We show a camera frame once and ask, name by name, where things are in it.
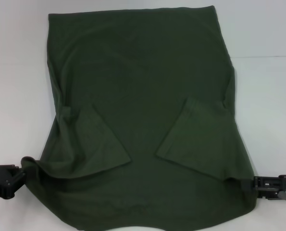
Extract dark green shirt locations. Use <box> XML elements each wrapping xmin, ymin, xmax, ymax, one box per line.
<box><xmin>21</xmin><ymin>5</ymin><xmax>257</xmax><ymax>230</ymax></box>

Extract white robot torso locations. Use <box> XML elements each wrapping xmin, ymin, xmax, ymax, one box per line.
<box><xmin>130</xmin><ymin>226</ymin><xmax>163</xmax><ymax>231</ymax></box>

